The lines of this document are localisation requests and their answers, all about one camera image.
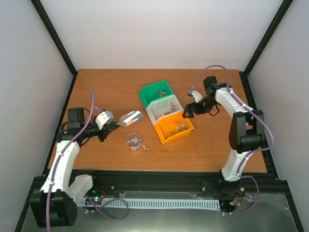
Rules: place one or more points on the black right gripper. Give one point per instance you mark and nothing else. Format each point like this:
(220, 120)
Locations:
(195, 108)

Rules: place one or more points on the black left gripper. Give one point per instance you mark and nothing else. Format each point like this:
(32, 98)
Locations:
(103, 131)

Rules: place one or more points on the orange plastic bin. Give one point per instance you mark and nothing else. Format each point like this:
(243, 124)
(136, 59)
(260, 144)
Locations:
(173, 127)

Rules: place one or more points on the silver metal scoop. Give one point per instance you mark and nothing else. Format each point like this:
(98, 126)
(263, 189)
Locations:
(130, 118)

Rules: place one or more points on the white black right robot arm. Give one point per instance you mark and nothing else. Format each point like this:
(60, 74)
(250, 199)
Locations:
(246, 130)

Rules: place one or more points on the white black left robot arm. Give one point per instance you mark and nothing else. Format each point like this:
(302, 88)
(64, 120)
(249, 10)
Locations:
(55, 204)

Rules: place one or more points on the white translucent plastic bin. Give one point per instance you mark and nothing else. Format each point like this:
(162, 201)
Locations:
(161, 108)

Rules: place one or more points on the clear plastic jar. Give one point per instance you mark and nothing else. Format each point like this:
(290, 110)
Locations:
(134, 141)

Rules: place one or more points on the green plastic bin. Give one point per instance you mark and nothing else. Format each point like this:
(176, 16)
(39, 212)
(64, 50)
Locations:
(155, 92)

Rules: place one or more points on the rainbow lollipop on table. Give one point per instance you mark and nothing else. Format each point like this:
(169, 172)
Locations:
(146, 148)

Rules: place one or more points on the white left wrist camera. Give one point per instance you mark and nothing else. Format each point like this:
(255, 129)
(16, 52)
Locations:
(104, 118)

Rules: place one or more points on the black aluminium frame rail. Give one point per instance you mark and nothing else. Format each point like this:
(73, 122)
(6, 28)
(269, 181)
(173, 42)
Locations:
(203, 184)

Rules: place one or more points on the light blue slotted cable duct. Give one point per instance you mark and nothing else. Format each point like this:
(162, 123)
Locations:
(154, 204)

